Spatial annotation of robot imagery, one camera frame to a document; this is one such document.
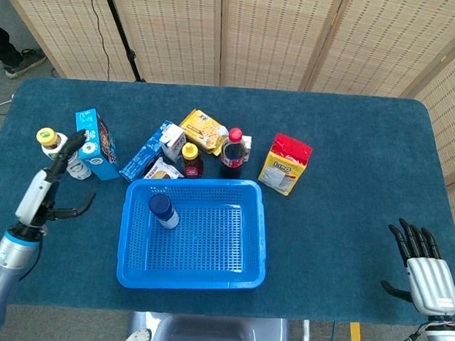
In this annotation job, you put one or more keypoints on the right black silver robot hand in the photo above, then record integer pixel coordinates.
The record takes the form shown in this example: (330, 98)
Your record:
(431, 283)

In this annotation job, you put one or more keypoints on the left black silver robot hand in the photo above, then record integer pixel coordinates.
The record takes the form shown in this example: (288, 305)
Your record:
(34, 197)

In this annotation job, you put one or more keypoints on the tea bottle with yellow cap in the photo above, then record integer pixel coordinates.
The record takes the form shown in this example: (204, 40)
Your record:
(48, 138)

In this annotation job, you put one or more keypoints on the blue-capped white bottle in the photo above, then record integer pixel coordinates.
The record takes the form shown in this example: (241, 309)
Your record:
(163, 211)

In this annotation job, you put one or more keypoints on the yellow red Lipo biscuit bag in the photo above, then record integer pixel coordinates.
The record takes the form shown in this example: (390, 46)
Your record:
(281, 170)

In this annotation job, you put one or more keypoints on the cola bottle with red label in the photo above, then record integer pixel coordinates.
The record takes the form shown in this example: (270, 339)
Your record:
(232, 159)

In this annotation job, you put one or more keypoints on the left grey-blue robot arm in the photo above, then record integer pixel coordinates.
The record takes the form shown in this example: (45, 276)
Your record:
(1, 272)

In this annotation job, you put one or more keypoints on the red white snack packet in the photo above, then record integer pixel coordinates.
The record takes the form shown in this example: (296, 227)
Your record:
(160, 171)

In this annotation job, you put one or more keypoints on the blue perforated plastic basket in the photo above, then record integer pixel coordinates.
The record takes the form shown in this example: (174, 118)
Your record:
(189, 282)

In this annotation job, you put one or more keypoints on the blue cardboard box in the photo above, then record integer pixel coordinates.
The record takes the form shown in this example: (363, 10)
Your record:
(97, 155)

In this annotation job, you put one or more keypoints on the dark teal table cloth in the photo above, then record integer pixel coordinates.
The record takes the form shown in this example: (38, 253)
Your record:
(343, 243)

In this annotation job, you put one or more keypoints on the long blue biscuit box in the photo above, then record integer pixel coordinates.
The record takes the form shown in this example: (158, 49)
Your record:
(141, 157)

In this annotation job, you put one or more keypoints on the grey sneaker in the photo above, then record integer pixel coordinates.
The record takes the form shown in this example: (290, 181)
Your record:
(25, 63)

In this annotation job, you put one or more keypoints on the white milk carton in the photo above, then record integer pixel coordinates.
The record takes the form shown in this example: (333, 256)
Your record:
(173, 144)

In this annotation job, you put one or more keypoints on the black trouser leg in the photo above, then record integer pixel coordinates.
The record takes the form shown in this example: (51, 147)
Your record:
(1, 40)

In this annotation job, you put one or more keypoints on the honey bear bottle, yellow cap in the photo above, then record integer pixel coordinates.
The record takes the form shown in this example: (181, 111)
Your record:
(192, 164)

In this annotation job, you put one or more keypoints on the yellow cracker package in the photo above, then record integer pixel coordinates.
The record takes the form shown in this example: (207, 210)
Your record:
(203, 128)

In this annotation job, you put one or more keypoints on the black tripod pole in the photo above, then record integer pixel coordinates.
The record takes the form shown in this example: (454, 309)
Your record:
(120, 32)

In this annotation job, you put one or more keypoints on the small white red carton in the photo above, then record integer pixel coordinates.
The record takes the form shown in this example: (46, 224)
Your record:
(247, 144)

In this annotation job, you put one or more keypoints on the grey-blue robot torso base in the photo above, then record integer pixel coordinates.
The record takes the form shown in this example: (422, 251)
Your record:
(209, 335)

